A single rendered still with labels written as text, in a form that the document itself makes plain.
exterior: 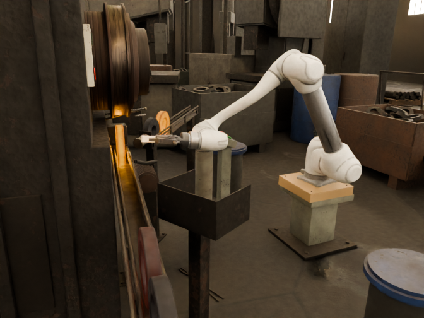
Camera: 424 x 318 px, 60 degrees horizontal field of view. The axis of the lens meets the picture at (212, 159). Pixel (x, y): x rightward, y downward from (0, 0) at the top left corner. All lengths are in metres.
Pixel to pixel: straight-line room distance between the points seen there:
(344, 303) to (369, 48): 4.82
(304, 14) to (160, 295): 4.77
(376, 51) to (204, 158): 4.44
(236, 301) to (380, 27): 5.23
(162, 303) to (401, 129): 3.06
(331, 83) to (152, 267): 4.27
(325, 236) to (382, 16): 4.55
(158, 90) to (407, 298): 3.49
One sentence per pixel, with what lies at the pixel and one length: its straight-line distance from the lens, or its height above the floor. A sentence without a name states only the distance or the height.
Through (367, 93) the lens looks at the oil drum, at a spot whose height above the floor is 0.66.
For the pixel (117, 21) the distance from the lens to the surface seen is 1.50.
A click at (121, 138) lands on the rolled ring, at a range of 1.63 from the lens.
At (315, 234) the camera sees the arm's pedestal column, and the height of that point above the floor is 0.09.
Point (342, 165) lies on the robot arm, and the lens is 2.05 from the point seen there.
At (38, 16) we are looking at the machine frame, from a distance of 1.16.
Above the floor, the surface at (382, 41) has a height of 1.32.
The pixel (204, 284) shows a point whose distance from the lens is 1.49.
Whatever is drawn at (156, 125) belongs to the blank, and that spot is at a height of 0.73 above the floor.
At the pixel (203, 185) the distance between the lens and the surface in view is 2.50.
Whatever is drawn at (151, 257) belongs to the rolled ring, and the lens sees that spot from 0.81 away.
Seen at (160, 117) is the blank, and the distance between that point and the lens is 2.27.
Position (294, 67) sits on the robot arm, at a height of 1.10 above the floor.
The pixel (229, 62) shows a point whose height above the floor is 0.99.
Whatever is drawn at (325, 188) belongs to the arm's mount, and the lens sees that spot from 2.24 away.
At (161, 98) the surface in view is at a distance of 4.33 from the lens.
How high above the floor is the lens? 1.18
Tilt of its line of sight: 17 degrees down
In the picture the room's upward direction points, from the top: 1 degrees clockwise
